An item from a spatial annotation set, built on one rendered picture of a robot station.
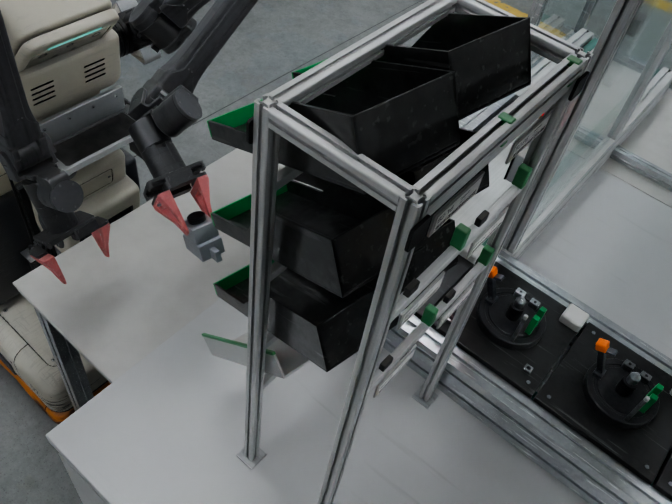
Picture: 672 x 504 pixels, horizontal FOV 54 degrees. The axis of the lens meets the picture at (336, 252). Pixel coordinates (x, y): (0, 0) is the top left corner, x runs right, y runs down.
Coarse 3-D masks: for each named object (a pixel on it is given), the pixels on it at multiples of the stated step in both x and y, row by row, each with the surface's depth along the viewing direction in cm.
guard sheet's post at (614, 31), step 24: (624, 0) 104; (624, 24) 106; (600, 48) 110; (600, 72) 112; (576, 96) 118; (576, 120) 120; (552, 144) 126; (552, 168) 129; (528, 192) 136; (528, 216) 140
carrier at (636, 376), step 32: (576, 352) 132; (544, 384) 126; (576, 384) 127; (608, 384) 126; (640, 384) 126; (576, 416) 123; (608, 416) 121; (640, 416) 122; (608, 448) 119; (640, 448) 120
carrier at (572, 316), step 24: (504, 288) 138; (528, 288) 141; (480, 312) 133; (504, 312) 134; (528, 312) 134; (552, 312) 138; (576, 312) 136; (480, 336) 132; (504, 336) 130; (528, 336) 131; (552, 336) 134; (480, 360) 129; (504, 360) 129; (528, 360) 129; (552, 360) 130; (528, 384) 126
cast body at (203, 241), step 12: (192, 216) 109; (204, 216) 109; (192, 228) 108; (204, 228) 108; (192, 240) 109; (204, 240) 109; (216, 240) 110; (192, 252) 112; (204, 252) 109; (216, 252) 108
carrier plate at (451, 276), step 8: (456, 264) 143; (464, 264) 144; (472, 264) 144; (448, 272) 142; (456, 272) 142; (464, 272) 142; (448, 280) 140; (456, 280) 140; (440, 288) 138; (448, 288) 139; (432, 296) 137; (440, 296) 137; (424, 304) 135; (432, 304) 135; (416, 312) 134
